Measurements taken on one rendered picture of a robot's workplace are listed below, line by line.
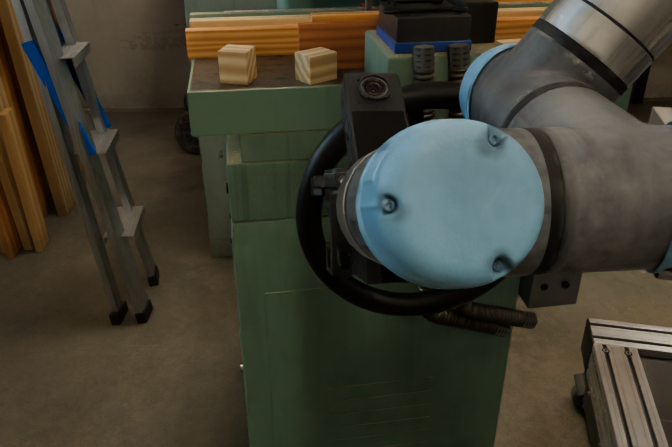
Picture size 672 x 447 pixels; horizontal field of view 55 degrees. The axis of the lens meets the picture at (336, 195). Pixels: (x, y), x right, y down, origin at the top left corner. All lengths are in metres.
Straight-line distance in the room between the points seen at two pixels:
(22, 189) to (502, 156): 2.06
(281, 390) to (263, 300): 0.18
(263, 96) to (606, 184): 0.57
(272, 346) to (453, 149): 0.78
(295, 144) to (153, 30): 2.60
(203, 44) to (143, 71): 2.51
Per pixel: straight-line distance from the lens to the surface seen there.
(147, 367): 1.78
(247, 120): 0.83
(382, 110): 0.49
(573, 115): 0.37
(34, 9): 1.61
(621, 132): 0.35
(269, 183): 0.87
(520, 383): 1.73
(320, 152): 0.66
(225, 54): 0.83
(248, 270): 0.94
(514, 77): 0.44
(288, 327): 1.00
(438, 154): 0.27
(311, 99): 0.83
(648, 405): 1.43
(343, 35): 0.89
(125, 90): 3.52
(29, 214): 2.30
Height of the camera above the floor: 1.15
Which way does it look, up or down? 27 degrees down
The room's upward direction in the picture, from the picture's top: straight up
